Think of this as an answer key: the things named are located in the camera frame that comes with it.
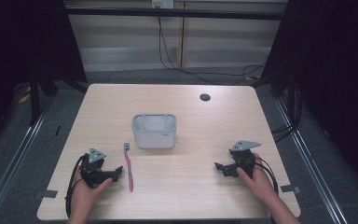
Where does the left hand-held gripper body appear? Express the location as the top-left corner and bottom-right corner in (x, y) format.
(79, 147), (116, 189)

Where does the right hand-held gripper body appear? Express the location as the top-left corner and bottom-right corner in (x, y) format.
(228, 140), (262, 180)

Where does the person's left hand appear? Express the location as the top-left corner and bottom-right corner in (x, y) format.
(71, 166), (114, 217)

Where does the person's right hand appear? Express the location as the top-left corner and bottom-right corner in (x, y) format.
(235, 152), (280, 203)

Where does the pink toothbrush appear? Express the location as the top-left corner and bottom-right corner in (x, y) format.
(123, 142), (135, 193)

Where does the white plastic holder box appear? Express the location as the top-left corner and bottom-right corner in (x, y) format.
(131, 112), (178, 149)

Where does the grey tape strip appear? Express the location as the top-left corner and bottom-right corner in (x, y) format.
(280, 184), (302, 195)
(33, 189), (59, 201)

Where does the black metal stand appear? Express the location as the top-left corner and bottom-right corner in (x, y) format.
(27, 66), (60, 127)

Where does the yellow floor tape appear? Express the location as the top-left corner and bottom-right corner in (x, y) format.
(17, 86), (33, 105)

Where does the black curtain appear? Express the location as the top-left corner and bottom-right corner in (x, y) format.
(0, 0), (88, 157)
(260, 0), (358, 200)

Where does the black horizontal bar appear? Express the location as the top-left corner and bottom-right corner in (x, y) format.
(64, 7), (288, 21)

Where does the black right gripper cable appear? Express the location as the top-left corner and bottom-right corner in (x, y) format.
(254, 156), (280, 196)

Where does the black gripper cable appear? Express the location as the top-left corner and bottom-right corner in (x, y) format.
(254, 156), (280, 196)
(64, 153), (90, 218)

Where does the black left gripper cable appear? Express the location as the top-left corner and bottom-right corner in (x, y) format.
(64, 153), (90, 218)

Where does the bundle of black floor cables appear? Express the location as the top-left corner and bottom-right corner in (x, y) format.
(270, 82), (304, 145)

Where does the metal floor rail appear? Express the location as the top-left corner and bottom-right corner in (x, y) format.
(0, 96), (55, 224)
(273, 96), (351, 224)

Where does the black wall cable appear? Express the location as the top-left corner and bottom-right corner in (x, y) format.
(157, 15), (269, 87)

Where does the white wall socket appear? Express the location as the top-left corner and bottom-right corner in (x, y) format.
(151, 0), (175, 10)

